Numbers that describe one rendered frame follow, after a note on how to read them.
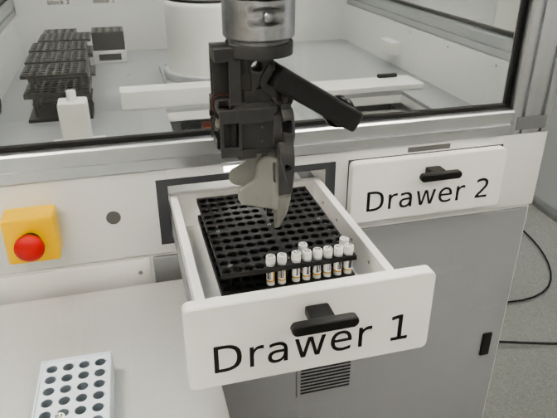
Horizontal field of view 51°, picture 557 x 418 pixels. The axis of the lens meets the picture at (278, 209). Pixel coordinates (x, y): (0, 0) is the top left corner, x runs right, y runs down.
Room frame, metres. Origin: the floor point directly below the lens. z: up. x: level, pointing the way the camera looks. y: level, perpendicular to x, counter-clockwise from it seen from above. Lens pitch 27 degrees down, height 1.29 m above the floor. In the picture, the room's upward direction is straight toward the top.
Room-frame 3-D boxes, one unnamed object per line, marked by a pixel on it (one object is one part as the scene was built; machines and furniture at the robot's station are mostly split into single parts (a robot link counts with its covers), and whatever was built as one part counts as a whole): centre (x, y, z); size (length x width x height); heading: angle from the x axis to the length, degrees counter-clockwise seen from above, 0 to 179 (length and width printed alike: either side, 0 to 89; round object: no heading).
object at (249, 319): (0.53, -0.04, 0.87); 0.29 x 0.02 x 0.11; 105
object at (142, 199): (1.31, 0.13, 0.87); 1.02 x 0.95 x 0.14; 105
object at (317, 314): (0.50, -0.05, 0.91); 0.07 x 0.04 x 0.01; 105
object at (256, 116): (0.62, 0.03, 1.11); 0.09 x 0.08 x 0.12; 105
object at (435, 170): (0.89, -0.27, 0.91); 0.07 x 0.04 x 0.01; 105
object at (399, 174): (0.92, -0.26, 0.87); 0.29 x 0.02 x 0.11; 105
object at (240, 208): (0.72, 0.01, 0.87); 0.22 x 0.18 x 0.06; 15
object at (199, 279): (0.73, 0.02, 0.86); 0.40 x 0.26 x 0.06; 15
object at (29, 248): (0.70, 0.35, 0.88); 0.04 x 0.03 x 0.04; 105
